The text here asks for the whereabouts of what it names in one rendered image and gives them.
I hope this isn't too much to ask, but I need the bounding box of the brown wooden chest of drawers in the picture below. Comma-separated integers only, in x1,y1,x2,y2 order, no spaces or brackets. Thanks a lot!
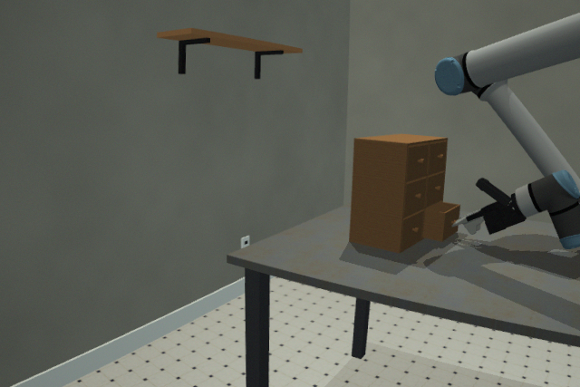
349,134,448,254

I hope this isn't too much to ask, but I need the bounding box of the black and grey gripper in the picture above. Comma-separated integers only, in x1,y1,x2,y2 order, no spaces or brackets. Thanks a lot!
452,193,527,235

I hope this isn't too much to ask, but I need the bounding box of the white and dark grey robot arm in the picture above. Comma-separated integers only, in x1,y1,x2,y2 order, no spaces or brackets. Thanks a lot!
435,13,580,249

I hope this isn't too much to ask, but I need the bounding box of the brown wooden drawer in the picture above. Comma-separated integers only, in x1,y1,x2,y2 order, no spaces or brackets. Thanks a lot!
422,201,460,242
406,144,429,180
425,171,444,206
401,210,424,251
428,140,447,173
403,178,427,216

